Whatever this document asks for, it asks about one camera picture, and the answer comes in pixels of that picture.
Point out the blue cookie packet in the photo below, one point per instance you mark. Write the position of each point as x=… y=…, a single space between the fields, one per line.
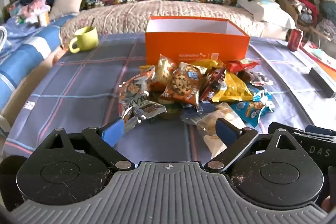
x=252 y=108

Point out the pale cookie packet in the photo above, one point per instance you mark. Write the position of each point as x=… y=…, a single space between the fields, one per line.
x=164 y=70

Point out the patterned grey cloth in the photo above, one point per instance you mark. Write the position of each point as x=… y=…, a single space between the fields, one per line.
x=304 y=11

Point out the metal spoon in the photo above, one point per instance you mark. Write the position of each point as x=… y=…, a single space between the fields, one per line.
x=92 y=23

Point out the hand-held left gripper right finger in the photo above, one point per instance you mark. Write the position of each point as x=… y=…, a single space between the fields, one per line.
x=225 y=132

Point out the yellow chip bag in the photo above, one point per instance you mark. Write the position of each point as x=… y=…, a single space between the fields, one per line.
x=233 y=87

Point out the pink quilted bedspread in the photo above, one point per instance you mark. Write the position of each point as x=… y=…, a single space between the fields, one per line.
x=126 y=16

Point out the black rectangular box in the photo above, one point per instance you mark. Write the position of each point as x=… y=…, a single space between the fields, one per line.
x=321 y=81

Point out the person's right hand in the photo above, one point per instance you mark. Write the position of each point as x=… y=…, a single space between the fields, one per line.
x=327 y=204

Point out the green mug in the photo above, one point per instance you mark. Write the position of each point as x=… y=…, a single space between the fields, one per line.
x=88 y=40

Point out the plaid blue tablecloth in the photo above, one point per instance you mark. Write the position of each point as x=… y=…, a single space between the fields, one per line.
x=86 y=87

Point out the red rimmed tray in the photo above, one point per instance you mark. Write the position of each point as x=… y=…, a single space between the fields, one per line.
x=319 y=52

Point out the white box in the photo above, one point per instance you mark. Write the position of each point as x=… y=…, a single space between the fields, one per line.
x=265 y=10

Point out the dark red snack packet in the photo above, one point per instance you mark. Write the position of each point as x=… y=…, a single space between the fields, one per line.
x=212 y=85

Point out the small orange white bottle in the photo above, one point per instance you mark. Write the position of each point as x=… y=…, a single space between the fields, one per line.
x=43 y=19

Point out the orange chocolate chip cookie packet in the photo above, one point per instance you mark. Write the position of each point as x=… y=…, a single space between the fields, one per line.
x=182 y=83

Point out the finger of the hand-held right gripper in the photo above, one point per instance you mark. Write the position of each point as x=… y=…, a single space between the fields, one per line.
x=296 y=129

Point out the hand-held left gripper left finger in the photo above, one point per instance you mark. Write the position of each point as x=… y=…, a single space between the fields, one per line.
x=113 y=133

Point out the dark brown snack packet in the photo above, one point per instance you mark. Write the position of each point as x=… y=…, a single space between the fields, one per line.
x=257 y=78

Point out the clear bread packet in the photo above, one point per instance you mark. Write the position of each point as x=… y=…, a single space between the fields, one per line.
x=207 y=124

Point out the green brown snack packet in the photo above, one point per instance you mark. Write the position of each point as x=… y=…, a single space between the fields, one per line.
x=170 y=109

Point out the blue striped blanket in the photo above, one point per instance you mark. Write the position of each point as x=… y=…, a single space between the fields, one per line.
x=23 y=56

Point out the red soda can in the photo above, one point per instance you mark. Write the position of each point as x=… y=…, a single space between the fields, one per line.
x=295 y=40

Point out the silver orange snack packet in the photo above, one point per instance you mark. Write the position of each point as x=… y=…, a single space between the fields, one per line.
x=136 y=98

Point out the orange cardboard box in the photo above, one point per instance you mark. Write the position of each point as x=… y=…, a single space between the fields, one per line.
x=183 y=45

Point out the pink cloth pile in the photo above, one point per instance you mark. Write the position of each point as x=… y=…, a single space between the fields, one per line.
x=35 y=7

